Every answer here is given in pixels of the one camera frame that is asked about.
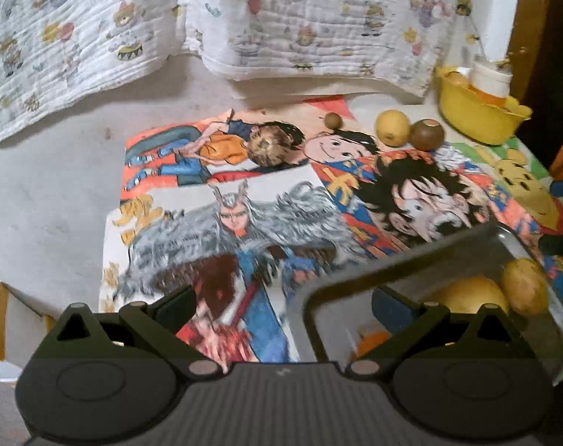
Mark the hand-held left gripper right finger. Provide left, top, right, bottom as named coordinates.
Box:
left=339, top=285, right=537, bottom=380

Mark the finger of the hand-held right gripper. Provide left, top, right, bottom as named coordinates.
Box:
left=538, top=233, right=563, bottom=257

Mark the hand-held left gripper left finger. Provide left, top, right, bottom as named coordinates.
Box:
left=45, top=285, right=232, bottom=380

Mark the small orange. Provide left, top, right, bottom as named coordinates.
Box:
left=356, top=330, right=394, bottom=361

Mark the brown-green mango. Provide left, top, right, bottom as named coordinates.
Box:
left=501, top=258, right=550, bottom=317

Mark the metal tray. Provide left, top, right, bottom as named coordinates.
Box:
left=286, top=222, right=563, bottom=386

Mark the yellow-green mango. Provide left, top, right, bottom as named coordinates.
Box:
left=423, top=276, right=512, bottom=317

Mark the dark brown passion fruit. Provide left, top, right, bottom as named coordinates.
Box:
left=410, top=119, right=446, bottom=152

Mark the yellow lemon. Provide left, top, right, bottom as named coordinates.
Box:
left=375, top=110, right=411, bottom=146

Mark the grey haired figure poster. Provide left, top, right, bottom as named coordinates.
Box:
left=98, top=177, right=370, bottom=363

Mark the yellow bear poster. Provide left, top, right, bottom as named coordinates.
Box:
left=449, top=137, right=563, bottom=289

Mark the blue orange figure poster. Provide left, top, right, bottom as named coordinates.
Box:
left=121, top=109, right=310, bottom=191

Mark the yellow plastic bowl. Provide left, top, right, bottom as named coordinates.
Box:
left=436, top=66, right=533, bottom=146

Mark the white box gold trim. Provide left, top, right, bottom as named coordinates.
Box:
left=0, top=269, right=55, bottom=363

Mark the white plastic jar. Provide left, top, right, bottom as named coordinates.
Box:
left=469, top=58, right=513, bottom=103

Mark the red paper sheet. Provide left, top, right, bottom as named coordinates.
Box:
left=302, top=95, right=357, bottom=122

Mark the printed white blanket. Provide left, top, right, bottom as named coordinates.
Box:
left=0, top=0, right=468, bottom=147

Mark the wooden door frame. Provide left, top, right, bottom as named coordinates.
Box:
left=509, top=0, right=554, bottom=103

